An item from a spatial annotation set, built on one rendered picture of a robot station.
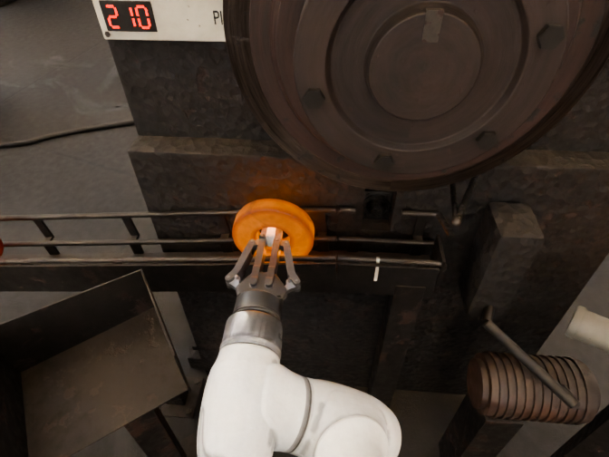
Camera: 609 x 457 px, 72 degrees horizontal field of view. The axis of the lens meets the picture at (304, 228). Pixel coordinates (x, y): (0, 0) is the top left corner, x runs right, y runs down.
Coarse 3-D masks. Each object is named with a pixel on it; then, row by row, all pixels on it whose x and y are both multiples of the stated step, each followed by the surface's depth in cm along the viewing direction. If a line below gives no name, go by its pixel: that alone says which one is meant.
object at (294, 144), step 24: (240, 0) 49; (240, 24) 51; (240, 48) 53; (600, 48) 50; (240, 72) 55; (264, 96) 58; (576, 96) 54; (264, 120) 60; (552, 120) 56; (288, 144) 63; (528, 144) 59; (312, 168) 65; (336, 168) 65; (480, 168) 63
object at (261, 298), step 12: (264, 276) 70; (276, 276) 70; (240, 288) 68; (252, 288) 68; (264, 288) 68; (276, 288) 68; (240, 300) 64; (252, 300) 63; (264, 300) 64; (276, 300) 65; (264, 312) 63; (276, 312) 64
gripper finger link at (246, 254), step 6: (252, 240) 75; (246, 246) 74; (252, 246) 74; (246, 252) 73; (252, 252) 76; (240, 258) 72; (246, 258) 73; (240, 264) 71; (246, 264) 73; (234, 270) 71; (240, 270) 71; (228, 276) 70; (234, 276) 70; (240, 276) 72; (228, 282) 70
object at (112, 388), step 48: (96, 288) 74; (144, 288) 80; (0, 336) 70; (48, 336) 75; (96, 336) 80; (144, 336) 80; (0, 384) 67; (48, 384) 74; (96, 384) 74; (144, 384) 73; (0, 432) 61; (48, 432) 69; (96, 432) 68; (144, 432) 86
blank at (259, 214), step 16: (256, 208) 74; (272, 208) 74; (288, 208) 75; (240, 224) 77; (256, 224) 76; (272, 224) 76; (288, 224) 76; (304, 224) 75; (240, 240) 80; (288, 240) 81; (304, 240) 78
